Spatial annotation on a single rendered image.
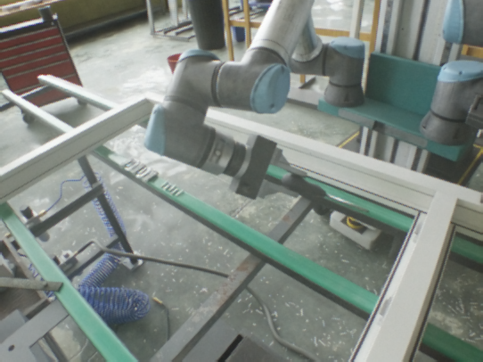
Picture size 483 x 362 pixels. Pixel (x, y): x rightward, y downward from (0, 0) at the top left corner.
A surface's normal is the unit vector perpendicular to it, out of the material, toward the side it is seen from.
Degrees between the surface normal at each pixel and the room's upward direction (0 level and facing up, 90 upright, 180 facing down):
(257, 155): 65
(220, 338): 0
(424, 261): 0
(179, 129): 57
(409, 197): 90
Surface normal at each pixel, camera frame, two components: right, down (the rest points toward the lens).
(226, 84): -0.43, 0.20
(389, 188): -0.62, 0.53
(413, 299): -0.10, -0.79
